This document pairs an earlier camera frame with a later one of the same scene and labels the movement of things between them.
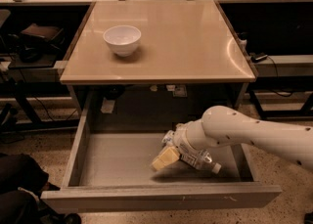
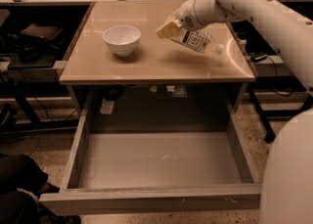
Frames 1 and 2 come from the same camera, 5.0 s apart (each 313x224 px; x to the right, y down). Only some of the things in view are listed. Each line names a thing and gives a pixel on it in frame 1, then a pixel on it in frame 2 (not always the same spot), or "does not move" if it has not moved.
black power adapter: x=259 y=57 does not move
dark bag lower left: x=22 y=183 does not move
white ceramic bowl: x=122 y=39 does not move
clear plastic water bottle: x=202 y=158 -> x=198 y=40
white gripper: x=181 y=141 -> x=185 y=19
